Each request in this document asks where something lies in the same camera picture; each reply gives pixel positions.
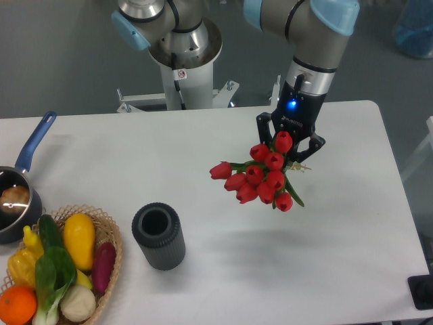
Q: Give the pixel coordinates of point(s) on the dark grey ribbed vase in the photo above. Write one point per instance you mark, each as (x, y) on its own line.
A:
(156, 227)

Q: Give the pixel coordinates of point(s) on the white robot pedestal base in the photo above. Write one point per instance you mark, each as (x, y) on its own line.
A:
(184, 89)

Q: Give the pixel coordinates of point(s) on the purple eggplant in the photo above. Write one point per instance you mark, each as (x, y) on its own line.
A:
(103, 266)

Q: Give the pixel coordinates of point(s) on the yellow banana tip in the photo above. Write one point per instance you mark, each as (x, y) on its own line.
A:
(83, 280)

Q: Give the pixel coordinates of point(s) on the blue handled saucepan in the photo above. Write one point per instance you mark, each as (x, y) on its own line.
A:
(12, 224)

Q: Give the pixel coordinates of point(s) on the green bok choy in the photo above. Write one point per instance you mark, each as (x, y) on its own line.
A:
(54, 274)

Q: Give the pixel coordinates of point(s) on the black device at edge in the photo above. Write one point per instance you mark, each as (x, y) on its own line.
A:
(421, 291)

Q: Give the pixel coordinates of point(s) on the beige garlic bulb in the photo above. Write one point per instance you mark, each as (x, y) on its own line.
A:
(78, 304)

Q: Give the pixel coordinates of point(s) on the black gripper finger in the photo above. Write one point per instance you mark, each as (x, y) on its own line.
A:
(267, 129)
(316, 143)

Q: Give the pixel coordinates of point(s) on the red tulip bouquet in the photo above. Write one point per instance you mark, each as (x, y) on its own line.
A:
(264, 175)

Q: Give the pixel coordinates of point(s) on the orange fruit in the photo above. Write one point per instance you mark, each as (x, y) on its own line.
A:
(18, 305)

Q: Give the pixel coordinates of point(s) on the yellow bell pepper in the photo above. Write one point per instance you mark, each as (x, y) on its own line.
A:
(21, 267)

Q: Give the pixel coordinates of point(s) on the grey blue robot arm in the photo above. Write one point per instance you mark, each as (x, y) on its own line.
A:
(185, 44)

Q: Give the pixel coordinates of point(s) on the small yellow gourd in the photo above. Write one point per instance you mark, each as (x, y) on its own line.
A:
(32, 241)

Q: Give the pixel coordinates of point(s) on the woven wicker basket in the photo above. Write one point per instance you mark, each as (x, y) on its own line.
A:
(106, 230)

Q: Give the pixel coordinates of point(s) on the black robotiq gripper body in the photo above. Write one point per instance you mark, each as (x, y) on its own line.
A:
(296, 113)

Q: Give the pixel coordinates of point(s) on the dark green cucumber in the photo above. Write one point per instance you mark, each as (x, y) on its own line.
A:
(49, 232)

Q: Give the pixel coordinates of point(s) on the blue transparent container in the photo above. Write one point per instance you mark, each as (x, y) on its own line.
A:
(412, 32)

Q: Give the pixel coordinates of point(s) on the brown bread bun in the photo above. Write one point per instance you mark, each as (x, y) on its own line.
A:
(14, 200)

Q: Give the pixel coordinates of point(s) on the yellow squash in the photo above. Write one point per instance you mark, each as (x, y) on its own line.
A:
(79, 240)

